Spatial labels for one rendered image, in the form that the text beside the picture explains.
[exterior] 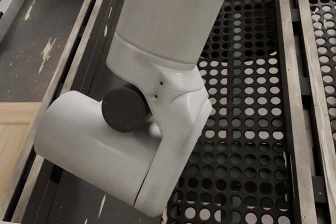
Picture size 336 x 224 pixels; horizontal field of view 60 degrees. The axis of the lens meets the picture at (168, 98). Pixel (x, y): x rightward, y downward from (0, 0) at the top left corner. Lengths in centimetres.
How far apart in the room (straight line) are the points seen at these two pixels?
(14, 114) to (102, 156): 59
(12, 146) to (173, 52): 61
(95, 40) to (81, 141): 58
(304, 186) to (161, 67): 35
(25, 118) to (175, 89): 62
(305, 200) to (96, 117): 34
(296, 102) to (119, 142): 38
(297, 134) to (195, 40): 36
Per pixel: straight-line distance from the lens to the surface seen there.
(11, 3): 114
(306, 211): 49
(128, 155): 23
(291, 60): 61
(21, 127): 78
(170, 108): 19
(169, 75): 19
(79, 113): 25
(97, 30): 81
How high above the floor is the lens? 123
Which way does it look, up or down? 2 degrees up
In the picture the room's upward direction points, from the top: straight up
